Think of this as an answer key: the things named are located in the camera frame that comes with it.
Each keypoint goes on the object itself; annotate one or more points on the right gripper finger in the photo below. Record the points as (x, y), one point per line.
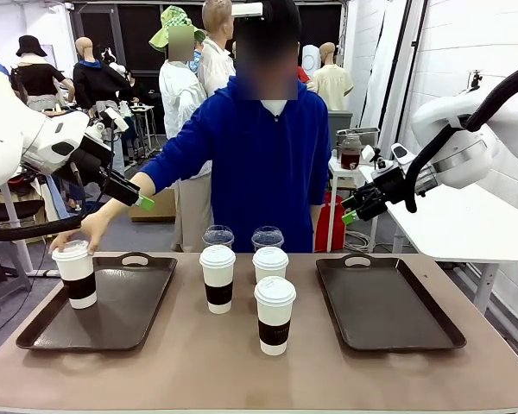
(360, 196)
(364, 212)

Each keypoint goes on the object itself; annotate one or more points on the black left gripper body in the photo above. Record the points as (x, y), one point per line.
(92, 159)

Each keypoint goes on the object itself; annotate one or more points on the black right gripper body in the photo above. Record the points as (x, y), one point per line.
(393, 185)

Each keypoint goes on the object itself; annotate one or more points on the clear dome lid iced coffee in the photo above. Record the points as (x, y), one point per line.
(218, 236)
(267, 236)

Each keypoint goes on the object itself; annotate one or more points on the white paper cup black sleeve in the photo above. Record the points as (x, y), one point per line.
(275, 310)
(270, 265)
(80, 284)
(218, 276)

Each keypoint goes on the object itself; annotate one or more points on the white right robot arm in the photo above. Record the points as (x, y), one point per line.
(470, 159)

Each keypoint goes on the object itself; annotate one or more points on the person's right forearm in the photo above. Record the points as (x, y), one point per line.
(116, 207)

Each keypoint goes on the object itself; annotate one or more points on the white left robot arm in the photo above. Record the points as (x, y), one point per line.
(8, 138)

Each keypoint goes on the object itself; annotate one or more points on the dark brown plastic tray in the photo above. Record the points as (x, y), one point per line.
(384, 306)
(121, 310)

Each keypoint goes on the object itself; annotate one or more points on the person's right hand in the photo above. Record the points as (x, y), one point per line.
(86, 228)

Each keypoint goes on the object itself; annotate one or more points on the cardboard box on floor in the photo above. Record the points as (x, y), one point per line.
(155, 211)

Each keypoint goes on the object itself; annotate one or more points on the small white side table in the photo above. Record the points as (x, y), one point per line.
(334, 169)

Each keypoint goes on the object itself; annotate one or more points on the red bag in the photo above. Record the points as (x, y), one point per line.
(330, 228)

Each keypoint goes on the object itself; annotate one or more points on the glass jar with brown liquid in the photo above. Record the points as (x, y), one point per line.
(350, 157)

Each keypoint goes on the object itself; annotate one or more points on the metal container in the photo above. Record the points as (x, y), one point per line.
(367, 134)

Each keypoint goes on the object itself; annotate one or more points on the large white table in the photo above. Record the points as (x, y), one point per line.
(457, 224)

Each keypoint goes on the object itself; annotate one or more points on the mannequin in black sweater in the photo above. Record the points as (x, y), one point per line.
(95, 82)

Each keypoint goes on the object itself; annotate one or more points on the grey bin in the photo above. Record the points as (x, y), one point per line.
(340, 121)

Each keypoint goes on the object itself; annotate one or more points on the black chair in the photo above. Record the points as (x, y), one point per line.
(13, 211)

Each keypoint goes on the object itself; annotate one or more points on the white table with T-foot legs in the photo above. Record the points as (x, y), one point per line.
(15, 220)

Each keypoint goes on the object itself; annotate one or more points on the person in blue hoodie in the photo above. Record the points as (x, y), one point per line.
(263, 172)

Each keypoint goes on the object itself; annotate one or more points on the mannequin with black hat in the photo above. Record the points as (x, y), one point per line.
(34, 77)

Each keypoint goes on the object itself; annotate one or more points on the figure with green checked hat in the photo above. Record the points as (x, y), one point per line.
(181, 99)

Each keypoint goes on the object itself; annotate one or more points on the mannequin in yellow shirt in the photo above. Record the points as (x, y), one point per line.
(332, 86)

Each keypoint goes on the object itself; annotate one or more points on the grey plastic stool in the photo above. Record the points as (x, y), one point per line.
(2, 259)

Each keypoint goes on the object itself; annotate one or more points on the white rounded appliance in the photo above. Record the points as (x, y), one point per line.
(311, 58)

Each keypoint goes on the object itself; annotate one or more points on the bald mannequin in white shirt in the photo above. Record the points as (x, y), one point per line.
(216, 64)

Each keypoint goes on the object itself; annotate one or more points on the white ceiling fixture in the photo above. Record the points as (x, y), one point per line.
(246, 9)

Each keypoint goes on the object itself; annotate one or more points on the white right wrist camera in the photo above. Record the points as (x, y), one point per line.
(400, 152)

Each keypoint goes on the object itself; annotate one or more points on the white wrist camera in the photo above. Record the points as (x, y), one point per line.
(114, 118)
(400, 152)

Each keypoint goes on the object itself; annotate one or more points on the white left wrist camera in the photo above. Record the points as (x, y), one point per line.
(114, 118)

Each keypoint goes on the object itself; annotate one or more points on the small black mounted camera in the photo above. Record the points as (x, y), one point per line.
(476, 79)

